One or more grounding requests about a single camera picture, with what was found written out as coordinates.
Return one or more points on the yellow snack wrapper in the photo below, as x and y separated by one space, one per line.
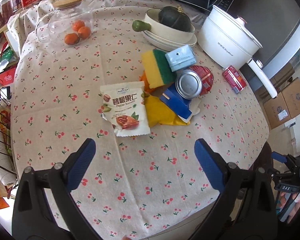
159 113

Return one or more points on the grey refrigerator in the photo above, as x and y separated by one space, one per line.
276 24

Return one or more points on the upper cardboard box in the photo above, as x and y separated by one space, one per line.
291 96

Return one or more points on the dark green pumpkin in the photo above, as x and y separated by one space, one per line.
174 18

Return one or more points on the lower cardboard box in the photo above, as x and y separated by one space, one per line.
277 111

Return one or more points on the cherry print tablecloth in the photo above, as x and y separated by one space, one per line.
144 177

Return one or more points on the cardboard box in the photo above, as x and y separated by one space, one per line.
277 111
291 96

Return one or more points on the yellow green sponge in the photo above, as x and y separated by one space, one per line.
157 70

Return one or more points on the orange tangerine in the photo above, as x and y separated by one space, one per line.
77 25
71 39
84 32

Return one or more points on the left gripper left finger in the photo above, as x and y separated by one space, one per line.
44 207

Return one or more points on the black wire rack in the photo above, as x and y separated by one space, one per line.
8 174

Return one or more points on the light blue small box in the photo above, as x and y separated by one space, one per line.
180 58

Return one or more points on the white pecan snack bag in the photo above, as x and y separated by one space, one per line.
123 106

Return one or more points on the stacked white plates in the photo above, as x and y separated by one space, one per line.
165 44

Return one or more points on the blue biscuit box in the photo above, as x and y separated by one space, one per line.
184 108

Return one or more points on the white electric cooking pot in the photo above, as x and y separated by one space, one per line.
228 42

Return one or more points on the red soda can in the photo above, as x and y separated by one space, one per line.
234 79

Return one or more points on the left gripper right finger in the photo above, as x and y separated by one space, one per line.
245 207

